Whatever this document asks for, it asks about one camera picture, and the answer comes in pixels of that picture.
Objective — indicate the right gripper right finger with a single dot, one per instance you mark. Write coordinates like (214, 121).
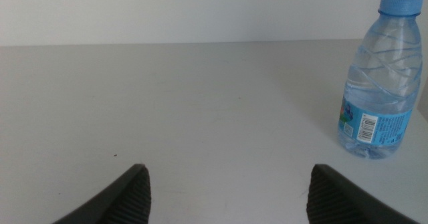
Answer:
(334, 204)

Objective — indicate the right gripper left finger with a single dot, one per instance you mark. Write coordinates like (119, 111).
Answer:
(127, 200)

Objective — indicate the blue water bottle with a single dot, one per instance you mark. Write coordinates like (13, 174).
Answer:
(381, 83)

